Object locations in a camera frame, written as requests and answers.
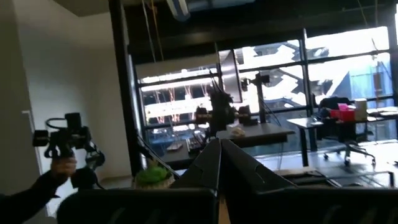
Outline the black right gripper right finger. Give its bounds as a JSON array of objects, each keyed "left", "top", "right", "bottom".
[{"left": 221, "top": 139, "right": 296, "bottom": 200}]

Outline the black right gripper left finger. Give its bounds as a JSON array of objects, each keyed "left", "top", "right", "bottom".
[{"left": 174, "top": 138, "right": 222, "bottom": 189}]

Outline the person's forearm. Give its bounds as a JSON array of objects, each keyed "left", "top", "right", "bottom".
[{"left": 0, "top": 169, "right": 77, "bottom": 224}]

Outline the crumpled white tissue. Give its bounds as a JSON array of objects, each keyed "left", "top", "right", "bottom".
[{"left": 229, "top": 126, "right": 246, "bottom": 138}]

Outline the black desk stand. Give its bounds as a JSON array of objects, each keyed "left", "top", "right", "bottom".
[{"left": 241, "top": 73, "right": 271, "bottom": 124}]

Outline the grey office desk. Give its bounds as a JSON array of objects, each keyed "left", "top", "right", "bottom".
[{"left": 161, "top": 123, "right": 295, "bottom": 170}]

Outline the black keyboard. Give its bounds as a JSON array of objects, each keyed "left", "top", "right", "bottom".
[{"left": 186, "top": 136, "right": 206, "bottom": 153}]

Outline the green succulent in woven pot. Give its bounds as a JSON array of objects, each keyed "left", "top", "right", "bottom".
[{"left": 134, "top": 160, "right": 175, "bottom": 190}]

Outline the dark background desk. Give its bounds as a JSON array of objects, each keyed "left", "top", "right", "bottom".
[{"left": 287, "top": 107, "right": 398, "bottom": 167}]

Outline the black office chair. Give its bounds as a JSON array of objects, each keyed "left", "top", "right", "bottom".
[{"left": 317, "top": 96, "right": 377, "bottom": 166}]

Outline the red box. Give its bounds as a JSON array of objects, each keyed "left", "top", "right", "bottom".
[{"left": 329, "top": 108, "right": 355, "bottom": 122}]

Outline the white container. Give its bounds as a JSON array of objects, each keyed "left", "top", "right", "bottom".
[{"left": 354, "top": 98, "right": 368, "bottom": 121}]

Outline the person's hand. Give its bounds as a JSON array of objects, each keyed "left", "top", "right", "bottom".
[{"left": 51, "top": 157, "right": 78, "bottom": 184}]

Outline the black leader arm handle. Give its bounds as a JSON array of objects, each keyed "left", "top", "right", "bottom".
[{"left": 32, "top": 112, "right": 106, "bottom": 189}]

